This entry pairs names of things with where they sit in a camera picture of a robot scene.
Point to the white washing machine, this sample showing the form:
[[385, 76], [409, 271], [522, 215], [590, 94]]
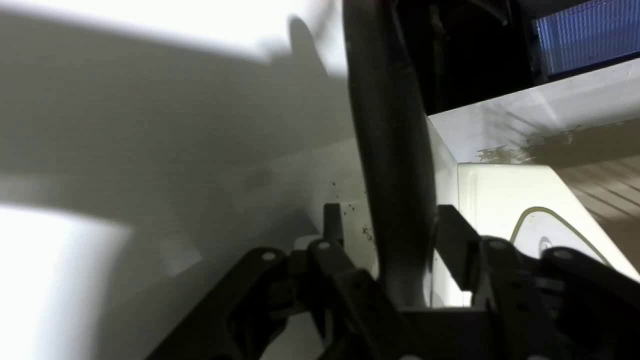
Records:
[[133, 132]]

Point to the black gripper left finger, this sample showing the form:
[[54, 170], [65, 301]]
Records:
[[332, 301]]

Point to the blue lit grille panel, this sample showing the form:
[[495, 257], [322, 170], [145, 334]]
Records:
[[586, 36]]

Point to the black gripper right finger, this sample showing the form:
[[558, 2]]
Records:
[[533, 307]]

